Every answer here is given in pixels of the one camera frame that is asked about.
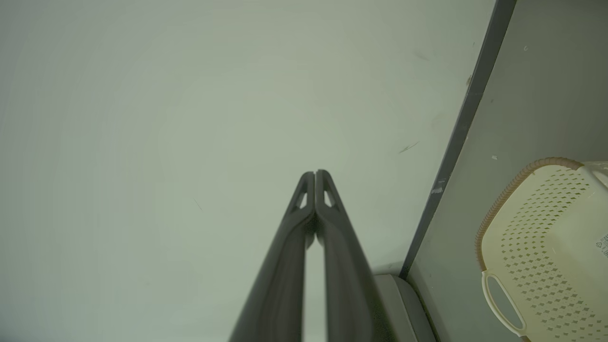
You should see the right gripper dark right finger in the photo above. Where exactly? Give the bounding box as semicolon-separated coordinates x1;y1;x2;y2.
315;170;381;342

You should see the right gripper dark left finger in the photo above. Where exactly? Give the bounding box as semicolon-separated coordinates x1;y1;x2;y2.
228;171;317;342

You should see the cream perforated laundry basket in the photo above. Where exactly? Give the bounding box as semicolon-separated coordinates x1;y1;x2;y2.
475;157;608;342

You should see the black wall baseboard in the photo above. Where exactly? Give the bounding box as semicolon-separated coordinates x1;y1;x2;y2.
399;0;517;281

